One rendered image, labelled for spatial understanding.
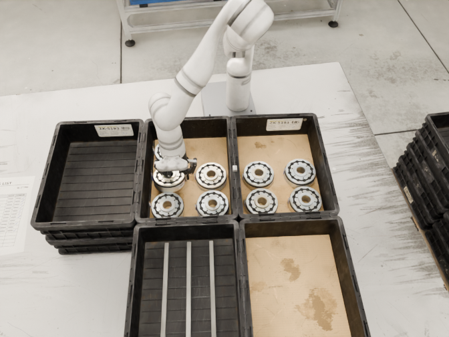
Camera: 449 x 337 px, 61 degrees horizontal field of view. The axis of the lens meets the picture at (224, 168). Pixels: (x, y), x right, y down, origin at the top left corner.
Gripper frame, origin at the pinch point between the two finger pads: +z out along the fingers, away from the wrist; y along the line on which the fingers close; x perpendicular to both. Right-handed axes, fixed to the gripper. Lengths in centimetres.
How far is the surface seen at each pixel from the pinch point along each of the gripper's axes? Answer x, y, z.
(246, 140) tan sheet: -17.2, -24.1, 4.2
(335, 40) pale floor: -181, -110, 87
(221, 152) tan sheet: -12.5, -14.6, 4.1
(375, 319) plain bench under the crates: 44, -59, 18
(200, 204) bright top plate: 10.2, -7.1, 1.3
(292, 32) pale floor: -192, -78, 87
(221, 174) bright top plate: -0.7, -14.2, 1.0
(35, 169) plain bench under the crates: -17, 58, 16
